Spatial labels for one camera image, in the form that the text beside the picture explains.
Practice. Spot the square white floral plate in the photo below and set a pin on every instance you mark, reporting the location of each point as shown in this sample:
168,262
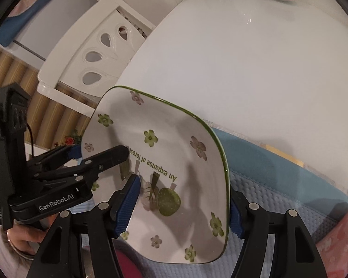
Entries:
174,139

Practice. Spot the pale yellow cloth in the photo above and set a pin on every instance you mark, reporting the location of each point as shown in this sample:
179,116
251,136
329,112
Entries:
284,155

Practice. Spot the person's left forearm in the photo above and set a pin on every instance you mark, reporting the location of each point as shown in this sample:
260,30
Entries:
8,265

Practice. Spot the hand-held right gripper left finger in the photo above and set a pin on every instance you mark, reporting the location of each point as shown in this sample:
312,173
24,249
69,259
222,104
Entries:
127,205

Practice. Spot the blue tissue box cover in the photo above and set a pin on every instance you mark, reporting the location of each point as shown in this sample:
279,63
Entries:
17,27

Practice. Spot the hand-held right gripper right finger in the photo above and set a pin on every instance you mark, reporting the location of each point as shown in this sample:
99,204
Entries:
235,220

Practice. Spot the red flower bunch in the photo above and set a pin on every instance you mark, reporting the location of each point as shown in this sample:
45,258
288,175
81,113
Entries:
71,140

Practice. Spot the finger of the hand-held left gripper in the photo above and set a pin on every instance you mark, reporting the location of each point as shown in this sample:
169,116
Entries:
58,155
110,157

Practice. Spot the person's left hand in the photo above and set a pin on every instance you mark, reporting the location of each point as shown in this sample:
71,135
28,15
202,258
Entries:
23,237

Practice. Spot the light blue textured mat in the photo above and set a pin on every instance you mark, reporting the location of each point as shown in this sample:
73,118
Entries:
278,197

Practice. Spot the pink patterned bowl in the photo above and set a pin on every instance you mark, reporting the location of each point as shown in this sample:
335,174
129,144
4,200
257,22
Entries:
339,237

